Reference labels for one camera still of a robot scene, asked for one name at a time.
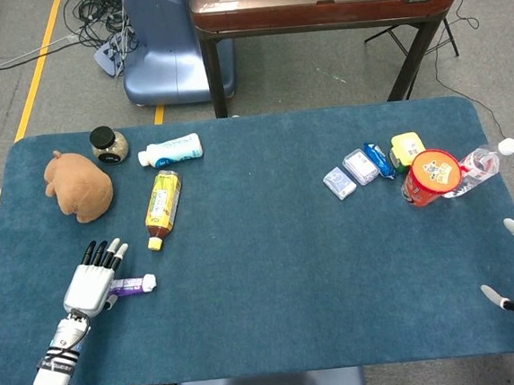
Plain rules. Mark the white tissue pack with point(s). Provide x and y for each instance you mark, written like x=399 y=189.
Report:
x=339 y=183

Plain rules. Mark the brown plush toy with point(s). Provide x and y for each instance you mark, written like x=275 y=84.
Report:
x=81 y=190

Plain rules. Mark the yellow lid green box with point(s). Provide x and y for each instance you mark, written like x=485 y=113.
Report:
x=408 y=145

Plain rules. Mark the red instant noodle cup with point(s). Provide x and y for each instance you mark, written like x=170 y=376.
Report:
x=435 y=170

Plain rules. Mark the brown mahjong table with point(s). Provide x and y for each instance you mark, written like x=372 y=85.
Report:
x=322 y=11

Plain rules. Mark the purple white tube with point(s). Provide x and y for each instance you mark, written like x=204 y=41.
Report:
x=132 y=284

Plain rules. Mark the glass jar black lid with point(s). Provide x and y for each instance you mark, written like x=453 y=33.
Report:
x=110 y=147

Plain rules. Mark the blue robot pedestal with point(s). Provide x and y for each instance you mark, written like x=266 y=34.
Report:
x=164 y=61

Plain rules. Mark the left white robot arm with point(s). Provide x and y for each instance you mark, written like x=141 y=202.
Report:
x=56 y=372

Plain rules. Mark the yellow label tea bottle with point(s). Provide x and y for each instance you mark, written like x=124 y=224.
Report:
x=164 y=200

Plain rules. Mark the blue snack packet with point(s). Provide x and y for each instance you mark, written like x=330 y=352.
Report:
x=379 y=160

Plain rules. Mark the clear purple tissue pack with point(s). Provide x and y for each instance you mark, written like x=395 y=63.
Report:
x=361 y=166

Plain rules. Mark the grey power strip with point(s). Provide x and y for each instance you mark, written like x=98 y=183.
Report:
x=108 y=59

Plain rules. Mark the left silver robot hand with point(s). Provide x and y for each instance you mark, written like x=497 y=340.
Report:
x=87 y=288

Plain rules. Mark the blue table mat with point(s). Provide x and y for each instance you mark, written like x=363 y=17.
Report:
x=266 y=245

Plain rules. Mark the white blue plastic bottle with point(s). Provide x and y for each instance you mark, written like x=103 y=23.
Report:
x=174 y=150

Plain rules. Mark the clear water bottle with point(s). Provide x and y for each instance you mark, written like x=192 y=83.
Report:
x=480 y=166

